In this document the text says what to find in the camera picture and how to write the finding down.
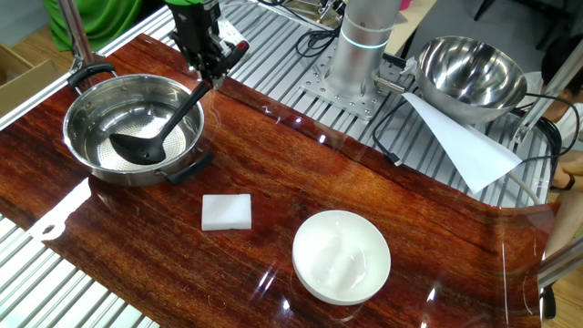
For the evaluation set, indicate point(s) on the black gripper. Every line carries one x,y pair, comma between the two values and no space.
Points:
196,27

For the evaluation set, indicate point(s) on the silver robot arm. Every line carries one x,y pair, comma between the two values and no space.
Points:
360,59

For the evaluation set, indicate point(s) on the white ceramic bowl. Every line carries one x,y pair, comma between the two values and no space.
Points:
341,257

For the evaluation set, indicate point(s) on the steel mixing bowl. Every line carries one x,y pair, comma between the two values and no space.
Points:
469,77

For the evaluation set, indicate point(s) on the green cloth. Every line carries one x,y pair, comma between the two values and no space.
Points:
95,23

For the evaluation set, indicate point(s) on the silver metal clamp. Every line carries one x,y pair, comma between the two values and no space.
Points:
330,9

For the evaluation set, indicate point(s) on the white sponge block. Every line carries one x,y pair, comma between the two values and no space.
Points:
226,212

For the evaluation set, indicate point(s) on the brown cardboard box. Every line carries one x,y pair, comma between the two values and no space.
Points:
23,82

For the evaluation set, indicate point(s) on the pink plastic object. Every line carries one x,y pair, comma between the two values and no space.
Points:
405,3

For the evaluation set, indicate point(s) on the beige wooden board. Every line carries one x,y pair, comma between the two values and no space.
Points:
412,27

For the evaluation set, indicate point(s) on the wood pattern table mat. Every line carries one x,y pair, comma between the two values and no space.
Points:
410,228

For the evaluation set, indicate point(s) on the white paper sheet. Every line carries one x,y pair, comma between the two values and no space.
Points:
469,150

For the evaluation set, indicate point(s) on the person head black hair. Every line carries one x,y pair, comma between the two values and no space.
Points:
558,54

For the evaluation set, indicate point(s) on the white t-shirt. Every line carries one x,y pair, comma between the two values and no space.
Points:
575,123

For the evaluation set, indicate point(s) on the person bare limb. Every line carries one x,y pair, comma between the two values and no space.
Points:
565,218
571,166

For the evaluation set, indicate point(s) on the black wristband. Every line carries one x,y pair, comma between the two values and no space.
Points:
569,183

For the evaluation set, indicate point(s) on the black shoe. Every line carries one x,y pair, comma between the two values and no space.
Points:
548,303

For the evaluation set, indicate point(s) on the aluminium frame post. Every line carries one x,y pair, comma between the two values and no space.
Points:
562,264
75,27
546,91

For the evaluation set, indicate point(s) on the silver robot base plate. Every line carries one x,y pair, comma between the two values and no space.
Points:
360,107

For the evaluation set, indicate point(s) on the black chair frame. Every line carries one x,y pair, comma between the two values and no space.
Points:
549,36

